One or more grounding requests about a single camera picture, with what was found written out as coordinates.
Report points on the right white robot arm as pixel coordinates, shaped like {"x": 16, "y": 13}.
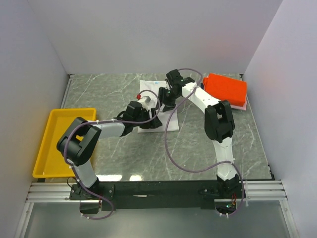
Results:
{"x": 218, "y": 125}

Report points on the yellow plastic tray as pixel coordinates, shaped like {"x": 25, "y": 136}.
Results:
{"x": 50, "y": 162}

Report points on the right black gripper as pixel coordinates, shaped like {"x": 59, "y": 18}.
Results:
{"x": 168, "y": 104}

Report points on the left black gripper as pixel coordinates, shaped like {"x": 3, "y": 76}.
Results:
{"x": 153, "y": 124}

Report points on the folded pink t shirt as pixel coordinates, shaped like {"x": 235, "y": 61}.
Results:
{"x": 243, "y": 108}

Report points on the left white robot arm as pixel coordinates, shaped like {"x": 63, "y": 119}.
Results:
{"x": 78, "y": 142}

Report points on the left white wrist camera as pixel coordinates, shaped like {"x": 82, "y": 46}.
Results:
{"x": 144, "y": 101}

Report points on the aluminium frame rail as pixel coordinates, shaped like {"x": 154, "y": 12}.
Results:
{"x": 58, "y": 192}

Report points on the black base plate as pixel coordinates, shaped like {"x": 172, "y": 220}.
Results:
{"x": 154, "y": 194}

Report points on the folded orange t shirt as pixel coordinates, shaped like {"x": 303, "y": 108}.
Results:
{"x": 225, "y": 88}

